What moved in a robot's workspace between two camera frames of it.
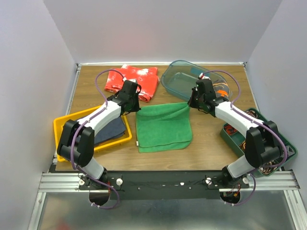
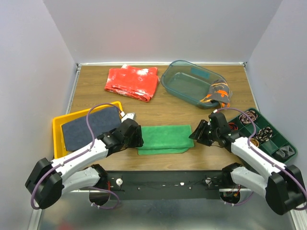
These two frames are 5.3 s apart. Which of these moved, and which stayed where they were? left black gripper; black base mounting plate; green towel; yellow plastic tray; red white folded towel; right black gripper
Moved: left black gripper; green towel; right black gripper
Stayed: red white folded towel; black base mounting plate; yellow plastic tray
